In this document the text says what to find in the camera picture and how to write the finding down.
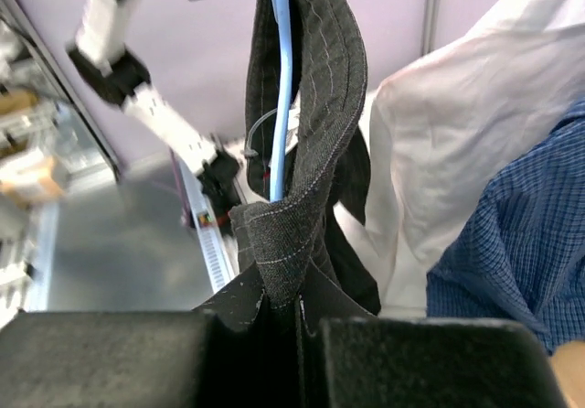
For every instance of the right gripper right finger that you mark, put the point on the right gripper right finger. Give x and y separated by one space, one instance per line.
349 358

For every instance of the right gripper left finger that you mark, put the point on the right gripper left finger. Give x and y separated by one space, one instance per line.
228 352

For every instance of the black pinstripe shirt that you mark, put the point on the black pinstripe shirt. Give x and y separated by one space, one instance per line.
330 164

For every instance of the light blue wire hanger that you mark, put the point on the light blue wire hanger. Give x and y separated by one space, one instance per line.
282 15

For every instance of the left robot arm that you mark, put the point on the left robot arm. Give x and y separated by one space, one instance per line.
119 78

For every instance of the blue checked shirt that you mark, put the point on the blue checked shirt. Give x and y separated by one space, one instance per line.
520 256

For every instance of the white shirt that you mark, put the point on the white shirt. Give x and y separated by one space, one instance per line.
443 126

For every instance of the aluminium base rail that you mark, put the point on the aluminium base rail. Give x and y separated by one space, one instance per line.
219 252

